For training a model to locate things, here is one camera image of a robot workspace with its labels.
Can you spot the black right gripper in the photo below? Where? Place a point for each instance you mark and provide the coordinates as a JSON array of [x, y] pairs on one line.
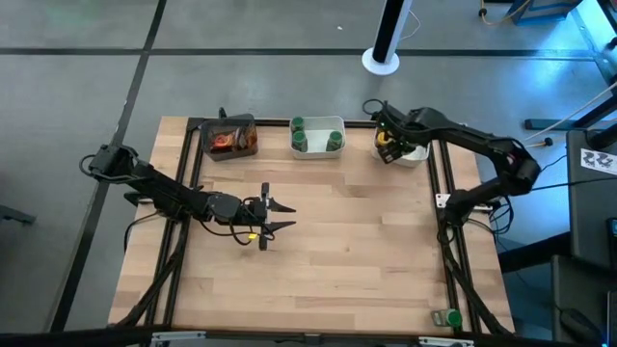
[[407, 132]]

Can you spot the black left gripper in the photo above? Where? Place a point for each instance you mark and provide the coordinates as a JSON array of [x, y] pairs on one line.
[[253, 214]]

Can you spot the yellow lid spice jar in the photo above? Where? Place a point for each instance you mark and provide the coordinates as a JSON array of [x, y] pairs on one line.
[[382, 138]]

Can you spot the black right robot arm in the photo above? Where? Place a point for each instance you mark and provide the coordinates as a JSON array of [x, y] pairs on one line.
[[472, 137]]

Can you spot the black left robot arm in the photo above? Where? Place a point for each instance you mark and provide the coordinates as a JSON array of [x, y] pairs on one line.
[[159, 190]]

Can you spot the white plastic bin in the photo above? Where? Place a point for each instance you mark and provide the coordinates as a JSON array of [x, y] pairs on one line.
[[417, 155], [317, 137]]

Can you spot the black pole on white base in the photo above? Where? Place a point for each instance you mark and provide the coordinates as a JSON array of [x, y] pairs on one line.
[[381, 65]]

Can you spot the dark grey transparent bin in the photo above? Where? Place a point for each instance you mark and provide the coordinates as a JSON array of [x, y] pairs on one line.
[[206, 130]]

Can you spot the black desk leg base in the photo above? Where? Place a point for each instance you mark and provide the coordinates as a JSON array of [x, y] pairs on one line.
[[549, 124]]

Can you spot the black floor bar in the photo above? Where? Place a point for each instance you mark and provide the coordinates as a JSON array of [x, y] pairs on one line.
[[530, 253]]

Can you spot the white desk sticker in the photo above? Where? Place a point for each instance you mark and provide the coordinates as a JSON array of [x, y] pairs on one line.
[[598, 161]]

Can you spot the black desk with sticker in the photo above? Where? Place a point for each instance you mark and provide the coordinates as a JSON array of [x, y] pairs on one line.
[[590, 217]]

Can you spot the dark phone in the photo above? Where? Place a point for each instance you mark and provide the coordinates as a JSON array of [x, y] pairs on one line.
[[613, 230]]

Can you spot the black crossbar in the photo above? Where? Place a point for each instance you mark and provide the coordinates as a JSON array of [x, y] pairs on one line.
[[72, 337]]

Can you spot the black computer mouse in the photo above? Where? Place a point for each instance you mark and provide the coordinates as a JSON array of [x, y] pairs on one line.
[[578, 325]]

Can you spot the grey metal foot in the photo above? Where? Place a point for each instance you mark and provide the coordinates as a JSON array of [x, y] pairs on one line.
[[14, 214]]

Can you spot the black aluminium table frame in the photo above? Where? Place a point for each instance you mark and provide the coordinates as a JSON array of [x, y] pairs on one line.
[[356, 124]]

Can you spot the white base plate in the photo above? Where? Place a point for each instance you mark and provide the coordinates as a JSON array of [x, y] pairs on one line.
[[442, 200]]

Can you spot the black frame clamp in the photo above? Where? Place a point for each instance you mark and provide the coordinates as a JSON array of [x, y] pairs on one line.
[[222, 112]]

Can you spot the black base bracket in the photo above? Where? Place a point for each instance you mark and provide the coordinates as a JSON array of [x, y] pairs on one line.
[[132, 198]]

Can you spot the silver bracket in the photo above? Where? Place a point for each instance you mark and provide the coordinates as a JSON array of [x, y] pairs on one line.
[[178, 336], [446, 342]]

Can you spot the grey metal desk frame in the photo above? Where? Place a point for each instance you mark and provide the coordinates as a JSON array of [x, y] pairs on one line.
[[602, 53]]

